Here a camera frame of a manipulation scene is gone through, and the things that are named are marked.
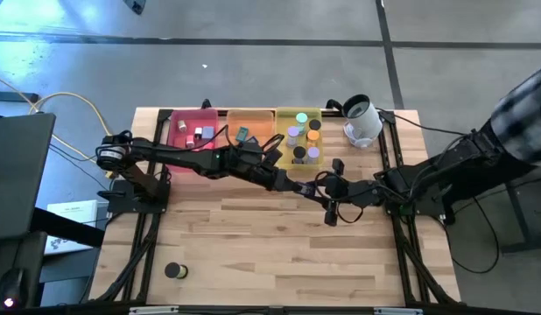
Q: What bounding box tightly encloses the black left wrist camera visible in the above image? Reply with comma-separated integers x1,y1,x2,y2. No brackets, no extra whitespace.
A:
263,148,285,167

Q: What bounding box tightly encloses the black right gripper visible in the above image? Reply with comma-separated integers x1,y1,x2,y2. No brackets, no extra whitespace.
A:
321,157,384,228

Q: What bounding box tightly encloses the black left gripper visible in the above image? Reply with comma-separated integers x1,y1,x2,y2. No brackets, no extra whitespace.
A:
251,160,319,201

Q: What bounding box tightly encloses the black-capped hourglass yellow sand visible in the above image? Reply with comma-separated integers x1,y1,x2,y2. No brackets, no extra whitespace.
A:
164,262,189,281

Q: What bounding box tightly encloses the translucent orange plastic bin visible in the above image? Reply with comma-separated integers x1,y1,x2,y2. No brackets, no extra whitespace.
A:
217,108,277,174

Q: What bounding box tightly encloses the teal hourglass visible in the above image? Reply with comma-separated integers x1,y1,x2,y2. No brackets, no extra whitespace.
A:
294,111,310,135

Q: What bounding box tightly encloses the black floor bar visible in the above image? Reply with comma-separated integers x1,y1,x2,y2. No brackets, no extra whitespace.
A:
0,91,39,103

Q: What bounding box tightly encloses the translucent yellow plastic bin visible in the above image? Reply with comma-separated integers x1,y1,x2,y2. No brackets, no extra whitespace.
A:
274,106,325,172

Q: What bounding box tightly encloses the black computer mouse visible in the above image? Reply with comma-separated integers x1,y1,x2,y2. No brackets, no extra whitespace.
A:
0,267,29,307

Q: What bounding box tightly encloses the white booklet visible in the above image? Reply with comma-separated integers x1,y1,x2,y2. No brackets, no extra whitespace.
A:
45,199,100,256

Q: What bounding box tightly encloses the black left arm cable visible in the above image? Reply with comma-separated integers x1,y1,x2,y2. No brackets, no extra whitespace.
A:
121,124,285,168

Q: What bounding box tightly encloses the black floor object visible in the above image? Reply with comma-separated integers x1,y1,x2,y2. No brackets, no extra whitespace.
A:
123,0,147,16

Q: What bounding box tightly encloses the black aluminium table frame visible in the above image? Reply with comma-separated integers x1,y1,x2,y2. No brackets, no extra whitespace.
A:
88,107,462,315

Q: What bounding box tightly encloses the translucent pink plastic bin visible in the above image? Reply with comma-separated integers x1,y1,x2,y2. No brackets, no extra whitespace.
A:
166,108,220,174

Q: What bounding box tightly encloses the black floor cable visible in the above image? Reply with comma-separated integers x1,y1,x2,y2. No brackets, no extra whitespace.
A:
445,196,502,275

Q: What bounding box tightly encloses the person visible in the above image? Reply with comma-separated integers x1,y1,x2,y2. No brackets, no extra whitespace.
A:
440,63,541,227

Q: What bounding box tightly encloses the grey tilted panel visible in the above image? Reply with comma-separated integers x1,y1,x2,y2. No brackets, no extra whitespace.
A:
341,93,384,142

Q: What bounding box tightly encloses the silver metal bracket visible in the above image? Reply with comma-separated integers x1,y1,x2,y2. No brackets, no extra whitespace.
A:
374,307,423,315
129,305,179,315

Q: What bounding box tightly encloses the yellow power cable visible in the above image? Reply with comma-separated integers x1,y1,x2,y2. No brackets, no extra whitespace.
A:
0,73,116,179

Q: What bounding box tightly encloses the dark grey monitor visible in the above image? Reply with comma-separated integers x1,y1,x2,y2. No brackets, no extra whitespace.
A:
0,112,57,242

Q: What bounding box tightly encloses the grey metal cart frame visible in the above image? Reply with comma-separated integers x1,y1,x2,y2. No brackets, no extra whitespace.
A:
500,178,541,255

